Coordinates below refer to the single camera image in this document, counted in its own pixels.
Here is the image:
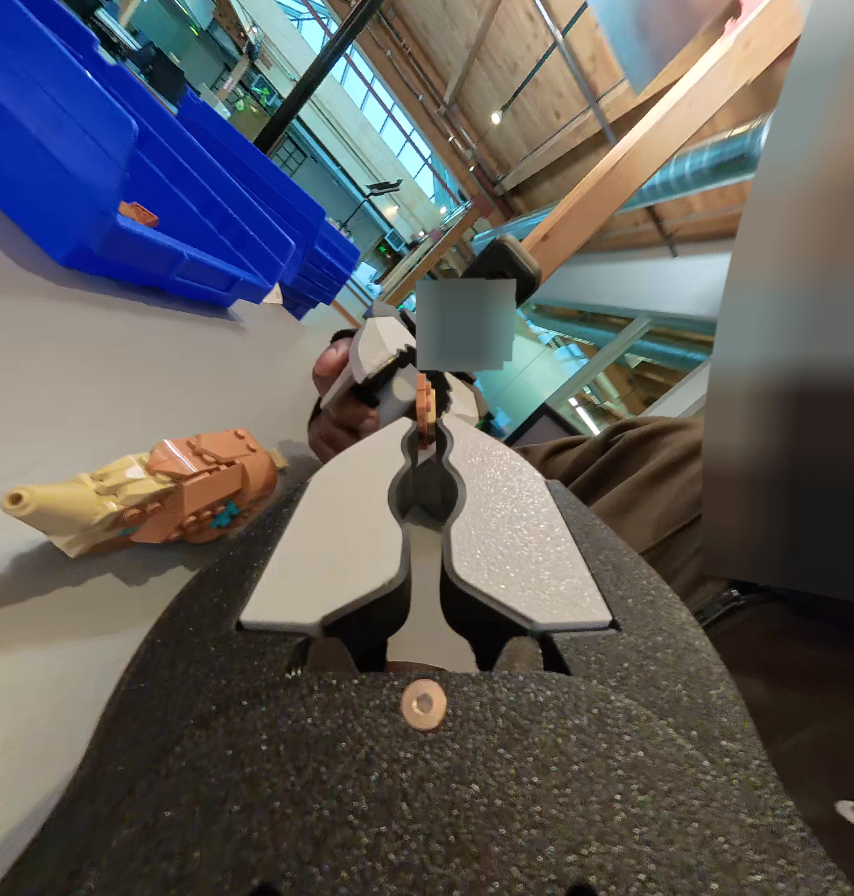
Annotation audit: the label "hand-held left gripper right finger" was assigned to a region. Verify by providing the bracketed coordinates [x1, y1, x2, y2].
[436, 416, 618, 634]

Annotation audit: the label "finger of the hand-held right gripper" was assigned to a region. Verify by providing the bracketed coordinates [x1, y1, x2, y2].
[437, 371, 491, 429]
[349, 316, 420, 427]

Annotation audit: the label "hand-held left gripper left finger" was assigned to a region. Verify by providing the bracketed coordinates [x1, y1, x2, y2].
[238, 419, 413, 637]

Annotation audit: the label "small orange tan brick piece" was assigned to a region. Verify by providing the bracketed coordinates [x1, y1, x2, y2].
[413, 373, 440, 449]

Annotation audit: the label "orange and tan brick model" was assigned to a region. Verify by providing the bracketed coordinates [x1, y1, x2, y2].
[0, 428, 282, 559]

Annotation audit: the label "blue plastic bin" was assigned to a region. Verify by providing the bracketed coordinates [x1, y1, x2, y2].
[0, 0, 282, 309]
[42, 0, 298, 284]

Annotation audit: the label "person's right forearm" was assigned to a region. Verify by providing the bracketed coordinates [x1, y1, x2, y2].
[514, 416, 708, 610]

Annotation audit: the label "grey desk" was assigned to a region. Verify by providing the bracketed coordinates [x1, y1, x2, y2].
[0, 190, 484, 896]

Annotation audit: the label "person's right hand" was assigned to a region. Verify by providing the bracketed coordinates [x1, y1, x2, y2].
[308, 340, 394, 464]

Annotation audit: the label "nested blue plastic bins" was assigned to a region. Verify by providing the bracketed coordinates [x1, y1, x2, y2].
[178, 90, 363, 321]

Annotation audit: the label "black pole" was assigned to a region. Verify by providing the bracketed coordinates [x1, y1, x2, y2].
[252, 0, 386, 155]

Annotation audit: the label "dark trousers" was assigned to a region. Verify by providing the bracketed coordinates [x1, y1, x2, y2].
[686, 577, 854, 896]

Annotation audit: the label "wooden post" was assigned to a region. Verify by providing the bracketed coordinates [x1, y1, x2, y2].
[521, 0, 809, 263]

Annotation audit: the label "silver ventilation duct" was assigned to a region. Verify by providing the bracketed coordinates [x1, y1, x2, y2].
[619, 112, 774, 211]

